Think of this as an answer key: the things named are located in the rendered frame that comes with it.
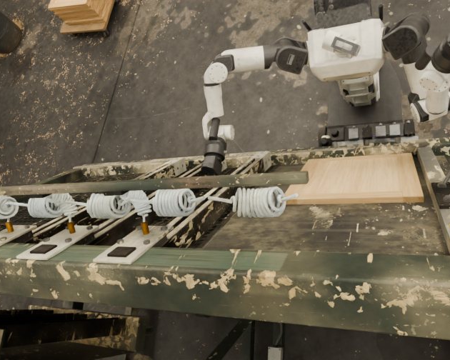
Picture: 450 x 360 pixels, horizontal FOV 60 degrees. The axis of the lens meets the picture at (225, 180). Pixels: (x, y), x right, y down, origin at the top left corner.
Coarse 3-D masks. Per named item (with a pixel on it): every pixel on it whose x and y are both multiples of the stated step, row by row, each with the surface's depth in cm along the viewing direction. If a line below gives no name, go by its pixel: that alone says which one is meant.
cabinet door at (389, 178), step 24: (312, 168) 166; (336, 168) 161; (360, 168) 156; (384, 168) 151; (408, 168) 145; (288, 192) 139; (312, 192) 135; (336, 192) 131; (360, 192) 127; (384, 192) 124; (408, 192) 120
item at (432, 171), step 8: (424, 152) 155; (432, 152) 153; (424, 160) 144; (432, 160) 142; (424, 168) 135; (432, 168) 133; (440, 168) 132; (424, 176) 136; (432, 176) 125; (440, 176) 124; (432, 192) 114; (432, 200) 115; (440, 216) 98; (448, 216) 94; (440, 224) 99; (448, 224) 90; (448, 232) 87; (448, 240) 86; (448, 248) 87
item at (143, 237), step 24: (240, 168) 163; (264, 168) 178; (120, 192) 86; (216, 192) 135; (144, 216) 95; (192, 216) 113; (216, 216) 127; (120, 240) 92; (144, 240) 89; (168, 240) 99; (192, 240) 111
